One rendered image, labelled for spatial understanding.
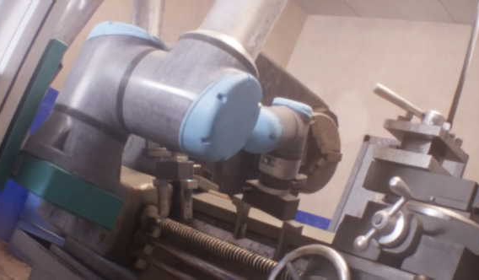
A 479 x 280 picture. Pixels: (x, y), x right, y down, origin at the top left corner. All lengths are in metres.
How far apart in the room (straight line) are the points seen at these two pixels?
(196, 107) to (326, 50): 5.68
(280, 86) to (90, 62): 1.12
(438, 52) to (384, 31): 0.74
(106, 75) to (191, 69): 0.15
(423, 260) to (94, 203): 0.60
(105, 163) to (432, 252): 0.61
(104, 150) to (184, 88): 0.18
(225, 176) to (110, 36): 1.00
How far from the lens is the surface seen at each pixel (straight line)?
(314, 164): 1.94
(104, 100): 1.07
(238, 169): 2.04
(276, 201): 1.45
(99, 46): 1.10
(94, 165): 1.05
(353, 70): 6.26
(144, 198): 1.88
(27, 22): 1.15
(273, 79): 2.10
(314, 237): 1.55
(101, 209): 1.07
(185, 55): 1.02
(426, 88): 5.71
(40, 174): 1.05
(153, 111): 1.01
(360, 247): 1.17
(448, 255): 1.18
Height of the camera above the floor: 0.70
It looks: 10 degrees up
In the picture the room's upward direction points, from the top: 24 degrees clockwise
